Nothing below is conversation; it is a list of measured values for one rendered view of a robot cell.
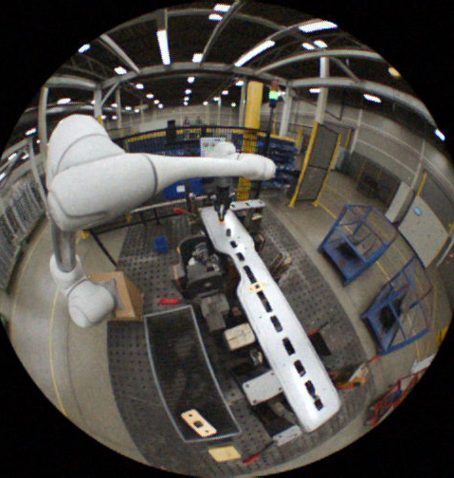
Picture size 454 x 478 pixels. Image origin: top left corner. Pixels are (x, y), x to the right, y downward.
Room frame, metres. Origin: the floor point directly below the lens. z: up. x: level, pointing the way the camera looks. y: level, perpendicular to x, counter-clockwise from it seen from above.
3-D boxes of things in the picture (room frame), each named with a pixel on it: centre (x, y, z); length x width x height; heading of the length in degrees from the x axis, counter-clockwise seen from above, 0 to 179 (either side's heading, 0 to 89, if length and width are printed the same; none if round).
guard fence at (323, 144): (2.99, -1.93, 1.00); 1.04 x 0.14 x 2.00; 109
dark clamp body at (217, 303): (0.15, 0.02, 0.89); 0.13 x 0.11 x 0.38; 114
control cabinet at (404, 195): (3.85, -8.34, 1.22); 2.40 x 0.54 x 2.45; 106
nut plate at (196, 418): (-0.20, 0.03, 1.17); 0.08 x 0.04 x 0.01; 40
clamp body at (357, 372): (-0.20, -0.55, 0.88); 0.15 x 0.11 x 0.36; 114
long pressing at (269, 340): (0.25, -0.16, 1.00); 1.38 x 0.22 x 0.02; 24
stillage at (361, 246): (1.26, -2.27, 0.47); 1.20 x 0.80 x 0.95; 108
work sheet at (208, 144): (1.24, 0.17, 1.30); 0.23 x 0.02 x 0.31; 114
